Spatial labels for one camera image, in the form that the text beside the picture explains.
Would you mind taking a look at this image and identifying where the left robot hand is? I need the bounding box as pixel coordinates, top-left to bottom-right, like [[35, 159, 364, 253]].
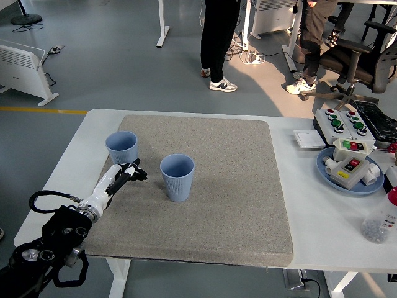
[[81, 158, 148, 215]]

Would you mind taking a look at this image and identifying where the blue ribbed cup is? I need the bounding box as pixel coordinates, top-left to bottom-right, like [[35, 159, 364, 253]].
[[159, 154, 195, 203], [105, 130, 139, 165]]

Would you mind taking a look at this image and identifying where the white table leg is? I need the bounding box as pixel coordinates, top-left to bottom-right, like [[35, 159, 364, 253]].
[[324, 271, 359, 298], [105, 257, 132, 298]]

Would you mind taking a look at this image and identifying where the grey-brown mat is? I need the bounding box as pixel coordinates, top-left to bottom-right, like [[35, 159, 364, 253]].
[[74, 114, 295, 268]]

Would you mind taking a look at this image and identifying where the white panel heater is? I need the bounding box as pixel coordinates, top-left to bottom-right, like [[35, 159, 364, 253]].
[[250, 0, 298, 40], [0, 39, 60, 107]]

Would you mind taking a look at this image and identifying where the white desk leg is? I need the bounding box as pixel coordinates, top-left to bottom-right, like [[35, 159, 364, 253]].
[[156, 0, 171, 48], [281, 6, 303, 73], [241, 0, 252, 52]]

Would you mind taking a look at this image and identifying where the black round stand base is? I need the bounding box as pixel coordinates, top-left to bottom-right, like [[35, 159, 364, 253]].
[[11, 0, 43, 26]]

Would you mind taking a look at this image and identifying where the person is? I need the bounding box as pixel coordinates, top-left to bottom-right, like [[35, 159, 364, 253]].
[[200, 0, 242, 93], [285, 0, 339, 96]]

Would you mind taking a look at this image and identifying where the blue plate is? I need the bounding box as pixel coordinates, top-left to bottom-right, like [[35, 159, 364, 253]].
[[316, 147, 385, 196]]

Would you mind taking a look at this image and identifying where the white pipe fitting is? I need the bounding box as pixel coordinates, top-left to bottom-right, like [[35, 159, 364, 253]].
[[361, 161, 383, 186], [322, 156, 337, 176]]

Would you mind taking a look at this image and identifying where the white button control box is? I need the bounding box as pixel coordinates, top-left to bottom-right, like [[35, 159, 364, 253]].
[[337, 109, 377, 147], [312, 108, 353, 147]]

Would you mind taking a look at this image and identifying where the clear bottle red cap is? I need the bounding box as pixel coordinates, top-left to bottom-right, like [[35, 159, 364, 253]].
[[360, 186, 397, 244]]

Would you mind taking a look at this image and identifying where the black office chair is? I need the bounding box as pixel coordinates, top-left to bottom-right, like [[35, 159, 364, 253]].
[[299, 20, 397, 111]]

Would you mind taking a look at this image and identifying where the black wrapped keyboard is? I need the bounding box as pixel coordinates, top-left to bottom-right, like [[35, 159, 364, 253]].
[[353, 99, 397, 143]]

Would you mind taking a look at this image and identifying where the white wall switch plate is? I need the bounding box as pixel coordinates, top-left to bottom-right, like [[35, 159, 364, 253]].
[[293, 129, 326, 150]]

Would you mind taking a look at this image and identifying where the black power cable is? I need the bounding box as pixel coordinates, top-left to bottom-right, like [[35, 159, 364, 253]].
[[302, 278, 321, 298]]

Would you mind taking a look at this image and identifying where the white green-red switch box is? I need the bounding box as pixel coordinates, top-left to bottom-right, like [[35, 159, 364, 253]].
[[332, 138, 375, 162]]

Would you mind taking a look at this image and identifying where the grey red-button switch box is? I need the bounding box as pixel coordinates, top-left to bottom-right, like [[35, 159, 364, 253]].
[[329, 155, 370, 190]]

